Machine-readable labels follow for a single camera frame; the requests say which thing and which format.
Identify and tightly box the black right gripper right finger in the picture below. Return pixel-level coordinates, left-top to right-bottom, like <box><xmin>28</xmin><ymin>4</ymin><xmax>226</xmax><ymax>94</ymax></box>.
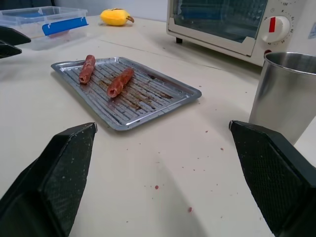
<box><xmin>228</xmin><ymin>120</ymin><xmax>316</xmax><ymax>237</ymax></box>

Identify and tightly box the stainless steel cup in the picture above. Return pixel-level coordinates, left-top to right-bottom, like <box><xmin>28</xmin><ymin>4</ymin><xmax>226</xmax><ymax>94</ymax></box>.
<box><xmin>248</xmin><ymin>51</ymin><xmax>316</xmax><ymax>146</ymax></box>

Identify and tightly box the yellow toy fruit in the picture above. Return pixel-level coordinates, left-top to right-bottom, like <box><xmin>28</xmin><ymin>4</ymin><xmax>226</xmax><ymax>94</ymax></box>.
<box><xmin>100</xmin><ymin>8</ymin><xmax>135</xmax><ymax>27</ymax></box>

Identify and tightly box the red sausage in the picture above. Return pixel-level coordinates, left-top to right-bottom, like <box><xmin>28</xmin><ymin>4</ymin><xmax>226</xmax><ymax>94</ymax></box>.
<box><xmin>106</xmin><ymin>67</ymin><xmax>135</xmax><ymax>98</ymax></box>
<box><xmin>79</xmin><ymin>54</ymin><xmax>96</xmax><ymax>85</ymax></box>

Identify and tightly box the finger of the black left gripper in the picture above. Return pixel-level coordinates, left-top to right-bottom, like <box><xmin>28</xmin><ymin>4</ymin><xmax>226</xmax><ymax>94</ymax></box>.
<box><xmin>0</xmin><ymin>26</ymin><xmax>32</xmax><ymax>46</ymax></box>
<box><xmin>0</xmin><ymin>45</ymin><xmax>22</xmax><ymax>59</ymax></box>

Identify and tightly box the cream toaster oven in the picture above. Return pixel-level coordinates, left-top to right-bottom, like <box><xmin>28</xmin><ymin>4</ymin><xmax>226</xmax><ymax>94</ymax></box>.
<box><xmin>166</xmin><ymin>0</ymin><xmax>316</xmax><ymax>68</ymax></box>

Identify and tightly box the ribbed metal baking tray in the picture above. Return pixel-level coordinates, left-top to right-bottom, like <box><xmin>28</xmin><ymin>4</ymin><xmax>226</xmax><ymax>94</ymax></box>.
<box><xmin>50</xmin><ymin>56</ymin><xmax>202</xmax><ymax>132</ymax></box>

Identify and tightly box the clear plastic storage box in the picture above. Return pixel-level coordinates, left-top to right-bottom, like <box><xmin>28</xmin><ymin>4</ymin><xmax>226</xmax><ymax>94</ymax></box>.
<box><xmin>0</xmin><ymin>6</ymin><xmax>89</xmax><ymax>51</ymax></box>

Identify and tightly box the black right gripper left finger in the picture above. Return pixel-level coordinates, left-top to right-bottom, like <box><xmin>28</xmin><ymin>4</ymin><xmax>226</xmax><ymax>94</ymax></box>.
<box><xmin>0</xmin><ymin>122</ymin><xmax>98</xmax><ymax>237</ymax></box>

